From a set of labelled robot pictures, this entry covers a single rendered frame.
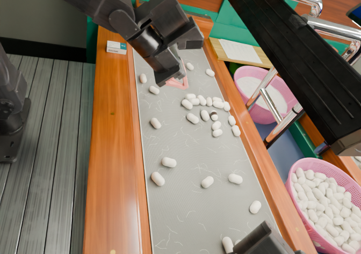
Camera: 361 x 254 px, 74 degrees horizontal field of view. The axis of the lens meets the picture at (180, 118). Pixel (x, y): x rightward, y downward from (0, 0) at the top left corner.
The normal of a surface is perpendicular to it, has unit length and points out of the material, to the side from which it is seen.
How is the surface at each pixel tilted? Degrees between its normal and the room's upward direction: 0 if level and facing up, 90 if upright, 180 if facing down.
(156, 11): 90
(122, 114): 0
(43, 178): 0
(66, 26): 90
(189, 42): 90
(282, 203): 0
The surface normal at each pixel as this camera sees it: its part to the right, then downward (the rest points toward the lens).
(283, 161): 0.30, -0.65
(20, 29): 0.21, 0.76
